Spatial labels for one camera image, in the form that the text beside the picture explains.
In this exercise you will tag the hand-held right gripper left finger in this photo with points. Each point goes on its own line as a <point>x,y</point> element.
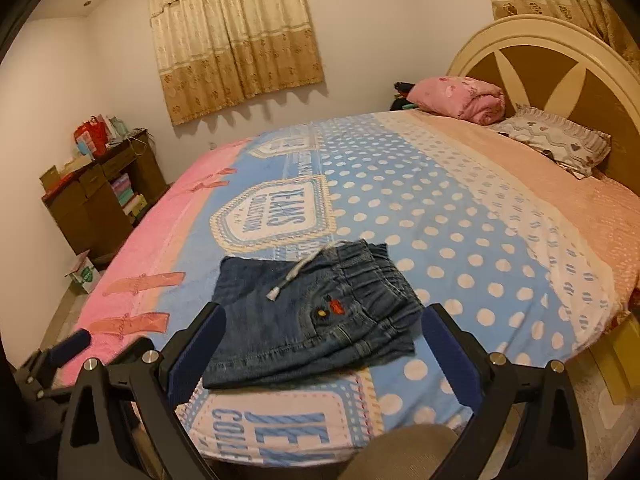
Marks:
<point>197,350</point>

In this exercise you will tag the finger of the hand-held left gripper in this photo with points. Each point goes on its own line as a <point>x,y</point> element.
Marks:
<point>72,345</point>

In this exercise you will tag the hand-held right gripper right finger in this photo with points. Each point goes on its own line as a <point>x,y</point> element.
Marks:
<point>450,360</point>

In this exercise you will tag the blue denim pants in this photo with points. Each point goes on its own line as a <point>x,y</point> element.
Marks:
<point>280,325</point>

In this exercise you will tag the cardboard box with green print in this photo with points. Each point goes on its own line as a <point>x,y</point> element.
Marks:
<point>82,272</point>

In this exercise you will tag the brown wooden cabinet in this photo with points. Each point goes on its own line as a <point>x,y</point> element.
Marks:
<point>95,205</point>

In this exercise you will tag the stack of pastel boxes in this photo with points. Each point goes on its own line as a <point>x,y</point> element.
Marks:
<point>127,195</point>

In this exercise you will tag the polka dot printed bed sheet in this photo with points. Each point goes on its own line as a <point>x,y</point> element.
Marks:
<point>425,200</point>

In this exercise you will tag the plain cardboard box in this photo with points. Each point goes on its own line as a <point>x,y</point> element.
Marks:
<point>50,179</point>

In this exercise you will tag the red gift bag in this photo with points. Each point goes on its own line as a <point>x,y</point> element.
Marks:
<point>92,135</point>

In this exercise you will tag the pale teal gift bag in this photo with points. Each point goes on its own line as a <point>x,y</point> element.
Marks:
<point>116,127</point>

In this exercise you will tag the grey patterned pillow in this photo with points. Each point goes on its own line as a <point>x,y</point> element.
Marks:
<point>555,137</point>

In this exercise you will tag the pink folded quilt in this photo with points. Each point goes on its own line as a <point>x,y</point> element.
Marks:
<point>460,97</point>

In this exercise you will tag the dark cloth bundle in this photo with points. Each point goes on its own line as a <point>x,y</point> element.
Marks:
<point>400,95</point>

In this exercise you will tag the cream and brown headboard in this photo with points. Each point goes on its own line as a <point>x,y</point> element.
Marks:
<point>540,65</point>

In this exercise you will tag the yellow wooden bed frame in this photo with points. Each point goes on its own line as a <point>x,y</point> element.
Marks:
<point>617,365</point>

